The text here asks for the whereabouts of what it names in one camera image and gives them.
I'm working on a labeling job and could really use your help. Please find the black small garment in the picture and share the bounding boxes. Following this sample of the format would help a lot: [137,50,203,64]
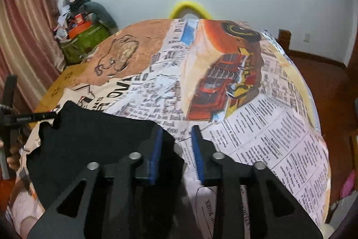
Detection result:
[26,99,185,239]

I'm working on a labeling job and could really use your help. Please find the person's left hand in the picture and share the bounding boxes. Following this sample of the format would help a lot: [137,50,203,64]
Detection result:
[6,140,22,171]

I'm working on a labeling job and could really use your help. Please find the striped pink curtain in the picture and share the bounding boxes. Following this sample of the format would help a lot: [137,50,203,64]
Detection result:
[1,0,66,112]

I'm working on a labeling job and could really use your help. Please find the newspaper print bed sheet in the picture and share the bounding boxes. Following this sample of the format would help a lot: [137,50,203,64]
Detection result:
[5,19,331,238]

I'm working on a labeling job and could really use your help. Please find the green storage bin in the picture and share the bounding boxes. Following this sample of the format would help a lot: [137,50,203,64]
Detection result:
[60,23,110,65]

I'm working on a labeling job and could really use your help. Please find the orange box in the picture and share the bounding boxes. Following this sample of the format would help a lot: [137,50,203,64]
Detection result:
[68,13,92,39]

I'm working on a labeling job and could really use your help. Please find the pink cloth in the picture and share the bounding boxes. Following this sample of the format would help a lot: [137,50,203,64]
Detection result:
[340,170,356,199]

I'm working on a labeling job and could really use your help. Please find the yellow foam tube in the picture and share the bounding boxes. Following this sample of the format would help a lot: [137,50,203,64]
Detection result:
[168,1,213,19]

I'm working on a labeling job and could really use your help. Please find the wooden bed post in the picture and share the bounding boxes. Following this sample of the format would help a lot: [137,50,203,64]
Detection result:
[277,29,291,54]

